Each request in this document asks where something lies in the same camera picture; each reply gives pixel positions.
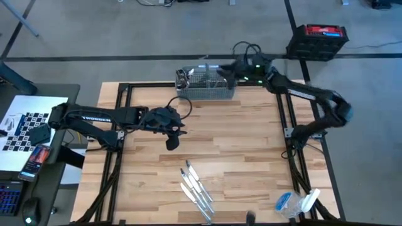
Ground grey plastic cutlery basket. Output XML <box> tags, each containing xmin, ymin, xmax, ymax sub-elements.
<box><xmin>175</xmin><ymin>64</ymin><xmax>237</xmax><ymax>101</ymax></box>

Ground white box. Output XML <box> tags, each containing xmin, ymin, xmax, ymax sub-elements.
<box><xmin>59</xmin><ymin>163</ymin><xmax>85</xmax><ymax>186</ymax></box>

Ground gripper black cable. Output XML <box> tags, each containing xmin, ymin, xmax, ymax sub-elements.
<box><xmin>165</xmin><ymin>95</ymin><xmax>193</xmax><ymax>121</ymax></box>
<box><xmin>231</xmin><ymin>40</ymin><xmax>262</xmax><ymax>63</ymax></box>

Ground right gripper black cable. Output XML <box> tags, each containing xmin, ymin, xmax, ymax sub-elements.
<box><xmin>231</xmin><ymin>40</ymin><xmax>262</xmax><ymax>63</ymax></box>

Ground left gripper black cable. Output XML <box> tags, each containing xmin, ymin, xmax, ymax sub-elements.
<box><xmin>165</xmin><ymin>95</ymin><xmax>193</xmax><ymax>121</ymax></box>

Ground thin black floor cable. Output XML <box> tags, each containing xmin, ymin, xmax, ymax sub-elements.
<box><xmin>344</xmin><ymin>40</ymin><xmax>402</xmax><ymax>50</ymax></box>

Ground smartphone with lit screen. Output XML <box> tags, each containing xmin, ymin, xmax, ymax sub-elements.
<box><xmin>18</xmin><ymin>144</ymin><xmax>52</xmax><ymax>183</ymax></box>

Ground white calibration checkerboard board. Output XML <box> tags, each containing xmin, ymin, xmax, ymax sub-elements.
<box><xmin>0</xmin><ymin>95</ymin><xmax>69</xmax><ymax>173</ymax></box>

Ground dark grey side desk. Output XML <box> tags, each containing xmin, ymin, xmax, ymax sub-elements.
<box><xmin>0</xmin><ymin>83</ymin><xmax>81</xmax><ymax>226</ymax></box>

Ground white plastic piece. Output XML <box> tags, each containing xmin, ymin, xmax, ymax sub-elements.
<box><xmin>300</xmin><ymin>187</ymin><xmax>322</xmax><ymax>212</ymax></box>

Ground dark blue furniture leg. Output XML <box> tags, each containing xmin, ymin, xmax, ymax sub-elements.
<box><xmin>0</xmin><ymin>61</ymin><xmax>38</xmax><ymax>96</ymax></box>

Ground crumpled plastic bag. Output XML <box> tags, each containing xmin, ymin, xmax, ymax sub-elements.
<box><xmin>275</xmin><ymin>191</ymin><xmax>304</xmax><ymax>219</ymax></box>

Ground black and red tool crate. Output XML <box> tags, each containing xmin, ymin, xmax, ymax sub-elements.
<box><xmin>285</xmin><ymin>23</ymin><xmax>350</xmax><ymax>62</ymax></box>

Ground black aluminium table frame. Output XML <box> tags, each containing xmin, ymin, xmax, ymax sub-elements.
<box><xmin>70</xmin><ymin>80</ymin><xmax>346</xmax><ymax>225</ymax></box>

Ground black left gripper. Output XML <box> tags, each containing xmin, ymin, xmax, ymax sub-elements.
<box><xmin>143</xmin><ymin>105</ymin><xmax>188</xmax><ymax>151</ymax></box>

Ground black floor device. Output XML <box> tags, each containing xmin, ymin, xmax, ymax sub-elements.
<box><xmin>371</xmin><ymin>0</ymin><xmax>393</xmax><ymax>9</ymax></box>

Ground black square pad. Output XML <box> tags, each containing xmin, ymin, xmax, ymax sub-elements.
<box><xmin>27</xmin><ymin>123</ymin><xmax>52</xmax><ymax>146</ymax></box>

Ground grey metal pole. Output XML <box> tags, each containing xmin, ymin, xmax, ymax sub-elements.
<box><xmin>0</xmin><ymin>0</ymin><xmax>40</xmax><ymax>38</ymax></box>

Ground backlit keyboard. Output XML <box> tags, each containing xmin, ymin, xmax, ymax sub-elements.
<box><xmin>0</xmin><ymin>181</ymin><xmax>23</xmax><ymax>217</ymax></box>

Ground black computer mouse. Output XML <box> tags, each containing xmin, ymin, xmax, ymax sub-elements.
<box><xmin>21</xmin><ymin>197</ymin><xmax>42</xmax><ymax>226</ymax></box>

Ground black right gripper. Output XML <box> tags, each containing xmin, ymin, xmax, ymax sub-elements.
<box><xmin>215</xmin><ymin>55</ymin><xmax>274</xmax><ymax>90</ymax></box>

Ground grey floor cables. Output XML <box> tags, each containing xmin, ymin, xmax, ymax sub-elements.
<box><xmin>134</xmin><ymin>0</ymin><xmax>177</xmax><ymax>8</ymax></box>

